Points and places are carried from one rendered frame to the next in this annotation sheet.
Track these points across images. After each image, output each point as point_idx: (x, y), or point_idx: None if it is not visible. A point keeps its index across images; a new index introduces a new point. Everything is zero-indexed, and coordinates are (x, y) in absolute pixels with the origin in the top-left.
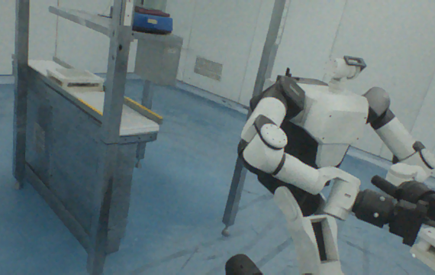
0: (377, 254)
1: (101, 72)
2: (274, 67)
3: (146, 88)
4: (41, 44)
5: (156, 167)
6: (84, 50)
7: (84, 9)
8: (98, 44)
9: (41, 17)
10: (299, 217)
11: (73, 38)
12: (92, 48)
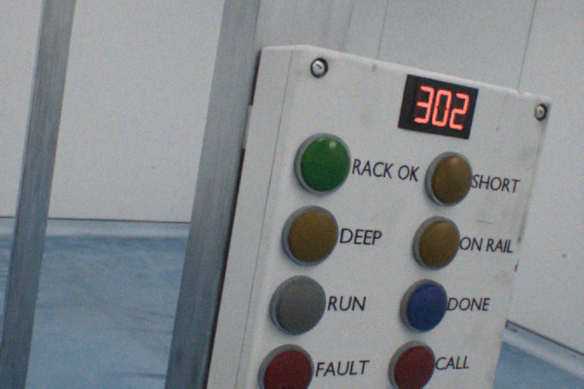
0: None
1: (155, 220)
2: (570, 210)
3: (15, 227)
4: (14, 152)
5: None
6: (116, 169)
7: (121, 82)
8: (152, 158)
9: (18, 95)
10: None
11: (92, 142)
12: (137, 166)
